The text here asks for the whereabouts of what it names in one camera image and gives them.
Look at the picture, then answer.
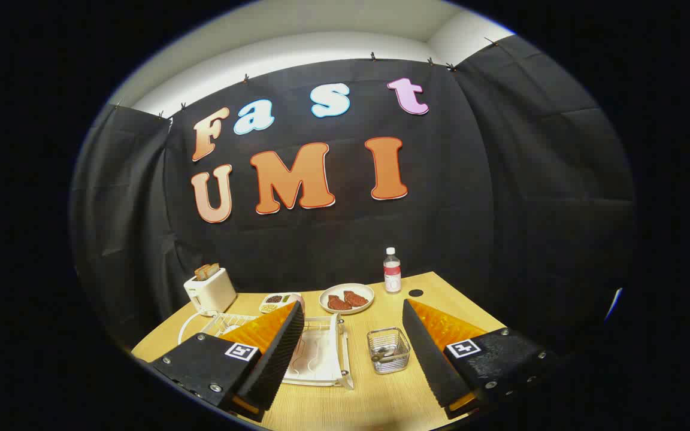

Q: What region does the metal wire basket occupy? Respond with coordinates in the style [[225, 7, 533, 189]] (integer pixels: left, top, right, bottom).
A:
[[367, 327, 411, 375]]

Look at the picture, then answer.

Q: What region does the row of small backdrop clips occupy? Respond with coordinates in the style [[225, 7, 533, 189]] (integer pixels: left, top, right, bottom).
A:
[[114, 37, 501, 119]]

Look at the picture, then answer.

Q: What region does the white toaster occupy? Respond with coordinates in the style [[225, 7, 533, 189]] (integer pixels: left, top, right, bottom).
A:
[[183, 268, 238, 317]]

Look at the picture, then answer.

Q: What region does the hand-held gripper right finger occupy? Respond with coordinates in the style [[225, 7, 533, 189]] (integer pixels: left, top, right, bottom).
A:
[[402, 299, 564, 420]]

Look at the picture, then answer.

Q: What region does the clear water bottle red label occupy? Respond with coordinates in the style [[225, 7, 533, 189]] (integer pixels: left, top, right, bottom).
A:
[[383, 247, 403, 294]]

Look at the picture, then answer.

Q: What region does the white sectioned condiment dish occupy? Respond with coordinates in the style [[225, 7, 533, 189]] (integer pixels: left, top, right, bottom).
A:
[[259, 292, 304, 314]]

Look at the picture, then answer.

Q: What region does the white wire dish rack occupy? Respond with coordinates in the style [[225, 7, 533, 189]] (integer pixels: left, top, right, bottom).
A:
[[177, 310, 356, 391]]

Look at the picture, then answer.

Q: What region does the white plate with meat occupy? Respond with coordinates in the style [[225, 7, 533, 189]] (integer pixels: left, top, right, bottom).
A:
[[319, 283, 376, 315]]

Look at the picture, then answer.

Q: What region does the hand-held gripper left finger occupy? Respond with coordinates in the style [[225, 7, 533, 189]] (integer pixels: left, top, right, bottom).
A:
[[149, 301, 306, 423]]

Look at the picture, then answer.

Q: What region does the black backdrop cloth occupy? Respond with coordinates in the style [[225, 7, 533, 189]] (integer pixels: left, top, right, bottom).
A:
[[69, 35, 638, 354]]

